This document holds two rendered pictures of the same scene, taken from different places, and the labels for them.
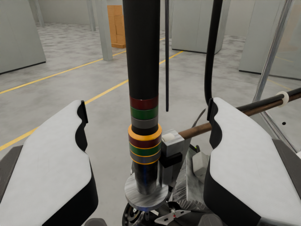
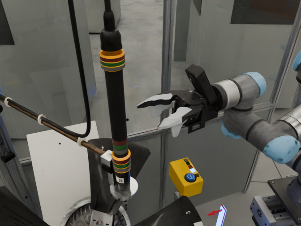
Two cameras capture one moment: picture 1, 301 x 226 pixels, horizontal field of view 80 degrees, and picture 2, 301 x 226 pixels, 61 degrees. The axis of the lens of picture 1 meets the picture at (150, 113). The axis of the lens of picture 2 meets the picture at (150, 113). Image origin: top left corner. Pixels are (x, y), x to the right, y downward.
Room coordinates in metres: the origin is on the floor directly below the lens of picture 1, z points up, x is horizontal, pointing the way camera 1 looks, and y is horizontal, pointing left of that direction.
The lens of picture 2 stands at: (0.33, 0.41, 1.97)
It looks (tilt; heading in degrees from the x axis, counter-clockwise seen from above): 35 degrees down; 241
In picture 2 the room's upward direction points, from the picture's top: straight up
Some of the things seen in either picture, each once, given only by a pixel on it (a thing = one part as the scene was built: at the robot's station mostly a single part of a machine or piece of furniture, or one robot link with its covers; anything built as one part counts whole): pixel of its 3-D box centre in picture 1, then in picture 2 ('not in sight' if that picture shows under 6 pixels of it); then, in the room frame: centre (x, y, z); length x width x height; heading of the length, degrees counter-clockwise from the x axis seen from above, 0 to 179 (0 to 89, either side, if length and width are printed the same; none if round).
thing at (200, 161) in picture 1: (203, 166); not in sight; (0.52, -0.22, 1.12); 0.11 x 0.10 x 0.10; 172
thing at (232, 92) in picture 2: not in sight; (221, 94); (-0.11, -0.01, 1.63); 0.08 x 0.05 x 0.08; 92
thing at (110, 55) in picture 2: not in sight; (112, 59); (0.19, 0.01, 1.79); 0.04 x 0.04 x 0.03
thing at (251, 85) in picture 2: not in sight; (242, 89); (-0.19, -0.01, 1.63); 0.11 x 0.08 x 0.09; 2
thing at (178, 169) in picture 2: not in sight; (185, 178); (-0.21, -0.23, 1.02); 0.16 x 0.10 x 0.11; 82
